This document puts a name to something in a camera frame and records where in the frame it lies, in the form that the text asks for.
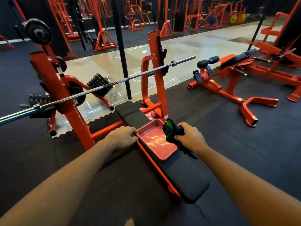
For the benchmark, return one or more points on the person's right fingers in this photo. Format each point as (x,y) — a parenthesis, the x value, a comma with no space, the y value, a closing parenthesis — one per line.
(181,136)

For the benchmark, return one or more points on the red adjustable sit-up bench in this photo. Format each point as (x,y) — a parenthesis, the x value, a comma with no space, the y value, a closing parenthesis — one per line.
(225,91)

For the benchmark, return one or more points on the blue weight plate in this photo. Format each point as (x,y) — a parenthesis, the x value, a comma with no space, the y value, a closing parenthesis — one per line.
(212,20)

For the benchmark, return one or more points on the pink plastic tray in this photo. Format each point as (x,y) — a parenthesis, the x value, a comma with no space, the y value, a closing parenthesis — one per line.
(155,144)

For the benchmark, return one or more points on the thick black pole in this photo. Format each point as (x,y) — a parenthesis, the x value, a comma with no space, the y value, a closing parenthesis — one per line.
(121,44)

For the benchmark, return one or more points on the red lever gym machine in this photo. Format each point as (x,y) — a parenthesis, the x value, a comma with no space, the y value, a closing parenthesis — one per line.
(277,75)

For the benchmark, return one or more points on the thin black pole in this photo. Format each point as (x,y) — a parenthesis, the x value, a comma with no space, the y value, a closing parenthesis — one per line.
(257,28)

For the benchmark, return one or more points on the pink patterned cloth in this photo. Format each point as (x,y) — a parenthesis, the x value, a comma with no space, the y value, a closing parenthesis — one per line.
(148,112)

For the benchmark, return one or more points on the person's right hand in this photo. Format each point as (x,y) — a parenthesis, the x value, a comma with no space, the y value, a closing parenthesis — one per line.
(192,138)

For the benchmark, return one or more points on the black and green cloth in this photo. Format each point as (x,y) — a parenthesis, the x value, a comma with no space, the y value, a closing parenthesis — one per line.
(170,130)

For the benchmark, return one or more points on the red bench press frame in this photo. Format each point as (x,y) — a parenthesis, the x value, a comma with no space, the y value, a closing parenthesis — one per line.
(58,91)

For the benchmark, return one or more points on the black bench pad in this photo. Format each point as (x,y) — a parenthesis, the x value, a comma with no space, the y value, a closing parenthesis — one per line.
(185,178)

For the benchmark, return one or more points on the steel barbell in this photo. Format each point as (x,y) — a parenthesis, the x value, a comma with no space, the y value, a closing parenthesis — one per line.
(141,74)

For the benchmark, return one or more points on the person's left hand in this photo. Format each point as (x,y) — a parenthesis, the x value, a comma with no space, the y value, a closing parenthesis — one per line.
(120,138)

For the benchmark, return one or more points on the large black weight plate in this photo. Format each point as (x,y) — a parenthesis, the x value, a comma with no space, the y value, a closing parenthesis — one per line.
(38,31)

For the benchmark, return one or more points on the small black weight plate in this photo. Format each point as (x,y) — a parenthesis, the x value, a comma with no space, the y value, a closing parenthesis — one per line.
(62,64)

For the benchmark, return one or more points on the row of black weight plates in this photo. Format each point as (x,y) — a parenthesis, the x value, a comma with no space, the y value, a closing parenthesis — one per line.
(38,100)
(100,83)

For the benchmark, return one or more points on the red rack stand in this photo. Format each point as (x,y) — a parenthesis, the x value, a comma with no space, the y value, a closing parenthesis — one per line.
(103,37)
(137,24)
(165,29)
(63,23)

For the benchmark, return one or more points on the yellow weight plate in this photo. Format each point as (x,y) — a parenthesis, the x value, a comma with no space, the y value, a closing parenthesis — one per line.
(233,19)

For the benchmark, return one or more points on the person's right forearm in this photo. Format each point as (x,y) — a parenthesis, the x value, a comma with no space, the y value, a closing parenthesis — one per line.
(247,190)

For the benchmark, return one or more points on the person's left fingers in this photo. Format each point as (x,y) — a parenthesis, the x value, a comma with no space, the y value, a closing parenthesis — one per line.
(131,133)

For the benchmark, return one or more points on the red plate-loaded machine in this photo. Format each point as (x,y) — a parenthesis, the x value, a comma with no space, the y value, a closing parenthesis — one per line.
(218,14)

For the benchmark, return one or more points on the person's left forearm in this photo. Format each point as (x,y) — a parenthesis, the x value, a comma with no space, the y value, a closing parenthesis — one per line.
(58,185)

